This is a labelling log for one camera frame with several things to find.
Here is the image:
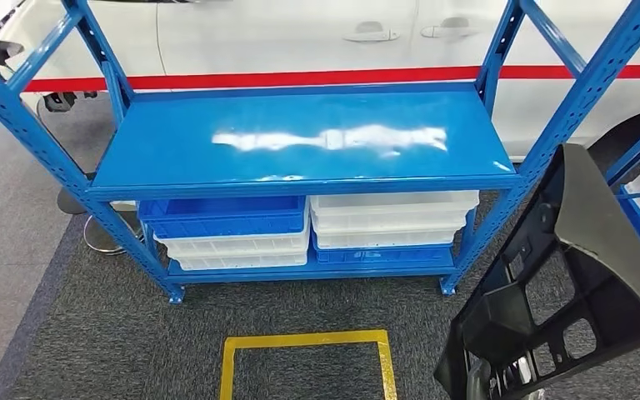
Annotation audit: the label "blue metal shelf rack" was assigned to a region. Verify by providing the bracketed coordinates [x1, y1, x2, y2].
[0, 0, 640, 306]
[604, 107, 640, 291]

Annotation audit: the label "chrome stanchion base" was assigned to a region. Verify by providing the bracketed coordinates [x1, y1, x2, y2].
[82, 201, 146, 257]

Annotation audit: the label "white car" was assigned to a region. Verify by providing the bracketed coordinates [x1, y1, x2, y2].
[0, 0, 640, 167]

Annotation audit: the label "red barrier belt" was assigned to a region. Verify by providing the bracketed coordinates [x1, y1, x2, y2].
[0, 63, 640, 133]

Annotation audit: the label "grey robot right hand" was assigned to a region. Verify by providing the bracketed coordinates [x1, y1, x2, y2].
[466, 352, 545, 400]

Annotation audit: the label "dark grey floor carpet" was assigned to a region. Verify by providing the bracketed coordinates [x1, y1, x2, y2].
[0, 91, 640, 400]

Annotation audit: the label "dark stanchion base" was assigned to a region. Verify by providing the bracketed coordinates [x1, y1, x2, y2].
[56, 172, 98, 217]

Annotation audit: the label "black plastic car part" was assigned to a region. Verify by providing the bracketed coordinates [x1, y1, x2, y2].
[432, 143, 640, 400]

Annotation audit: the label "yellow floor tape square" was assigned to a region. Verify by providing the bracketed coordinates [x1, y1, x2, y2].
[219, 329, 399, 400]

